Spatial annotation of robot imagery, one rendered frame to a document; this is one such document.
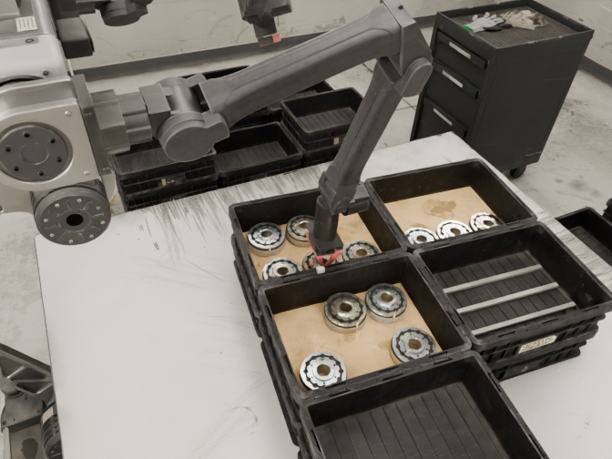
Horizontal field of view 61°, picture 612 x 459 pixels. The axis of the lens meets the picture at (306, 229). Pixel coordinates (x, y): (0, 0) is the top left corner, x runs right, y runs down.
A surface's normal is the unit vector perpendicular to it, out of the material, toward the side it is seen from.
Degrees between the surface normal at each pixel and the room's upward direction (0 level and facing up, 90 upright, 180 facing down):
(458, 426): 0
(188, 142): 106
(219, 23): 90
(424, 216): 0
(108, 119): 56
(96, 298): 0
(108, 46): 90
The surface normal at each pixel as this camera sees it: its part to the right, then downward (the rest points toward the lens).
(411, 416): 0.04, -0.73
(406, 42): 0.40, 0.82
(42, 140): 0.43, 0.64
